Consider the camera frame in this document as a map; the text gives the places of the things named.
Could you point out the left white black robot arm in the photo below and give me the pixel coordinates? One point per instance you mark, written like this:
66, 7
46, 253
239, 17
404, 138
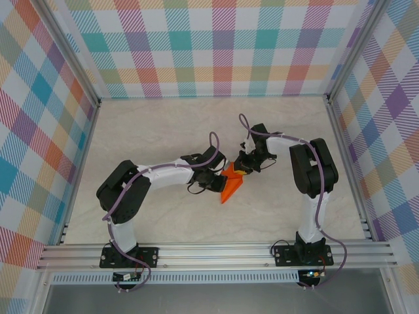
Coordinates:
124, 196

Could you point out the long aluminium mounting rail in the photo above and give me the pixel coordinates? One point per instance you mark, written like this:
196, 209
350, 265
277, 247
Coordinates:
212, 255

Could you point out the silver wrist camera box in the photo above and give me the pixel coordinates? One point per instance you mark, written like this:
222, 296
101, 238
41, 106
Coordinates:
248, 147
224, 164

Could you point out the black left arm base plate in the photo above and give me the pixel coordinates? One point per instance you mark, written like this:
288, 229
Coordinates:
150, 256

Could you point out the aluminium frame post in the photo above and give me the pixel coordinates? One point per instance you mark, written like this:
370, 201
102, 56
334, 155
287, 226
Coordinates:
72, 52
355, 49

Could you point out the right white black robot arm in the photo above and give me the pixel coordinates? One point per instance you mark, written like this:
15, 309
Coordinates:
314, 170

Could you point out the aluminium side rail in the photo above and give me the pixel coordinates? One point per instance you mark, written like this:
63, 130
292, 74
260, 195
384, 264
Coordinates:
86, 147
343, 147

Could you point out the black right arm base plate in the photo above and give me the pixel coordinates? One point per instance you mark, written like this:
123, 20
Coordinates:
280, 261

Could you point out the orange paper sheet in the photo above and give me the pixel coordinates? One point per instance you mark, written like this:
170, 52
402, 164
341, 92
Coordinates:
230, 191

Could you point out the small black circuit board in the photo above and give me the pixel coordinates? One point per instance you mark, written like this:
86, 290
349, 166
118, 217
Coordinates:
126, 277

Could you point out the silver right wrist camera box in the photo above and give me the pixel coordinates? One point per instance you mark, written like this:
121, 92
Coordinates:
248, 147

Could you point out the grey metal panel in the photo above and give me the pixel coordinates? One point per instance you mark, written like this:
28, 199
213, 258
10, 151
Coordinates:
212, 301

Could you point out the small circuit board green light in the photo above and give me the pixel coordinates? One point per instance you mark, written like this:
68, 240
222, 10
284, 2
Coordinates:
312, 274

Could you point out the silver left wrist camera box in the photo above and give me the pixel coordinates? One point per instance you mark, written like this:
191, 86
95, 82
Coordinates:
224, 164

